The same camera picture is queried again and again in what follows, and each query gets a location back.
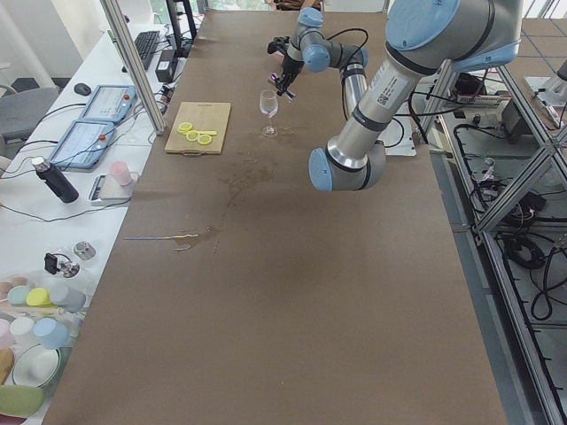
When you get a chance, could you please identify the teach pendant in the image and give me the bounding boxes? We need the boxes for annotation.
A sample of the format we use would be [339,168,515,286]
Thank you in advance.
[48,120,115,171]
[80,84,136,124]

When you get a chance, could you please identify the grey office chair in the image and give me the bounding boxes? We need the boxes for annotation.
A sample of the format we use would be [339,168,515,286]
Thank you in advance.
[1,84,59,156]

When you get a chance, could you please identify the black floor cables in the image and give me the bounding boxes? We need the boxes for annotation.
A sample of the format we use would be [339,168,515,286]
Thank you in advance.
[455,110,567,320]

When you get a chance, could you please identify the upper teach pendant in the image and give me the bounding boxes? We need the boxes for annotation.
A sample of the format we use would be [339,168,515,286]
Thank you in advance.
[80,84,136,124]

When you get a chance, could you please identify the yellow cup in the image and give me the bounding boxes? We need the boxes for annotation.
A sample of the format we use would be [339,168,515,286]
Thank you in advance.
[26,287,54,307]

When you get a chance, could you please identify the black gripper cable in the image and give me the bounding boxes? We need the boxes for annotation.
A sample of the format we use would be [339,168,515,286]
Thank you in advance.
[325,27,371,120]

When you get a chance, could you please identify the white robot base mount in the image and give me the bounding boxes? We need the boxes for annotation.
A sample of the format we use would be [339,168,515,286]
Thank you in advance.
[379,116,416,157]

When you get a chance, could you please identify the mint green cup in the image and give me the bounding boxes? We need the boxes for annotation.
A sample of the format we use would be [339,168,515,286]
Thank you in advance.
[7,285,31,306]

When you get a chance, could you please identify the aluminium frame post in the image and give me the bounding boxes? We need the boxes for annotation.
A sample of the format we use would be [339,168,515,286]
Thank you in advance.
[100,0,166,135]

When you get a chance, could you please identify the black computer mouse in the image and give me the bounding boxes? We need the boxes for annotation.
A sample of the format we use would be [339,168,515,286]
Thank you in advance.
[74,83,91,96]

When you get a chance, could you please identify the black water bottle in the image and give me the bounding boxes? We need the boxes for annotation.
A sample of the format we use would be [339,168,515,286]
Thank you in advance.
[31,156,79,204]

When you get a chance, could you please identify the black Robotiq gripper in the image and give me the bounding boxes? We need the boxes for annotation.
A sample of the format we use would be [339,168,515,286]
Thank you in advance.
[269,54,304,97]

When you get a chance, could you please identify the clear wine glass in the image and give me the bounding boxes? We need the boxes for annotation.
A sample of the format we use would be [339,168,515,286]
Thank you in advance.
[259,89,279,137]

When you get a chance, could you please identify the grey cup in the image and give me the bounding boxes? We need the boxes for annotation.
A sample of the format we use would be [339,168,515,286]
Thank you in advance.
[50,284,87,313]

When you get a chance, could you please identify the light blue cup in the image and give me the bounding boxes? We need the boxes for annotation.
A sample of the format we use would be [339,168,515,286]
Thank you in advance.
[33,318,71,350]

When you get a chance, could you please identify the lower lemon slice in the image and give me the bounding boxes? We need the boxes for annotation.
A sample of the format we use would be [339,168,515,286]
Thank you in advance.
[197,135,213,146]

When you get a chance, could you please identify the aluminium frame truss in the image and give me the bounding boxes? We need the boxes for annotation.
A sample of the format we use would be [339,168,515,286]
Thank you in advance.
[435,58,566,424]

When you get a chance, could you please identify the pink cup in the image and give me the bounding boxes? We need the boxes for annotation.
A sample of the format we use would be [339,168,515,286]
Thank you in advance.
[109,161,133,186]

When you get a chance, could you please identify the upper lemon slice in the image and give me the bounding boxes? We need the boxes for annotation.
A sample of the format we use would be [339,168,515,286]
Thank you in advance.
[177,121,193,134]

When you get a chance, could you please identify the white green-rimmed plate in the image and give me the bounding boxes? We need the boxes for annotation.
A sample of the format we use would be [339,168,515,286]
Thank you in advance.
[12,344,61,388]

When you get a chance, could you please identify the lower teach pendant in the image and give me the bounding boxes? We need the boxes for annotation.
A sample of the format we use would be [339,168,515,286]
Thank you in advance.
[48,120,115,171]

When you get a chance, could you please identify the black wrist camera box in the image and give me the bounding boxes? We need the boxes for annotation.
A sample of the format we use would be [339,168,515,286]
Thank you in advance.
[267,36,290,56]

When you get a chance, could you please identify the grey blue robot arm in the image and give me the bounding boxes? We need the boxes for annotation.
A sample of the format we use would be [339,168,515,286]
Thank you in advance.
[268,0,523,191]

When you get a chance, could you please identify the bamboo cutting board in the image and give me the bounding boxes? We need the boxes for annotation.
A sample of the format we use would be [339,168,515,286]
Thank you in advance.
[165,102,231,155]

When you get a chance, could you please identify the middle lemon slice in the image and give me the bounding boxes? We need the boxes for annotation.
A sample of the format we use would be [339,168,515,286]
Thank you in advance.
[185,130,199,142]

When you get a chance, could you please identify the black power adapter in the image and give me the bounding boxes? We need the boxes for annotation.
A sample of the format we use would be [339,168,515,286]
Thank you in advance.
[155,50,178,83]

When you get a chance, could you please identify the white cup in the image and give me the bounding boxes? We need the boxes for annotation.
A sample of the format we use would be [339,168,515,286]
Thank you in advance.
[10,316,38,347]

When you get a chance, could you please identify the steel double jigger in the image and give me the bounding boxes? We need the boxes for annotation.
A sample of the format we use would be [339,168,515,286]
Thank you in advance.
[268,73,296,102]

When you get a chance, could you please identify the black keyboard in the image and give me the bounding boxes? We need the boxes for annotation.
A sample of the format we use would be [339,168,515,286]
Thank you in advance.
[135,31,160,70]

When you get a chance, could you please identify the lemon slice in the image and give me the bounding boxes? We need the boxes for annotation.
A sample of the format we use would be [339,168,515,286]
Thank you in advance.
[177,121,193,134]
[197,135,213,146]
[185,130,199,142]

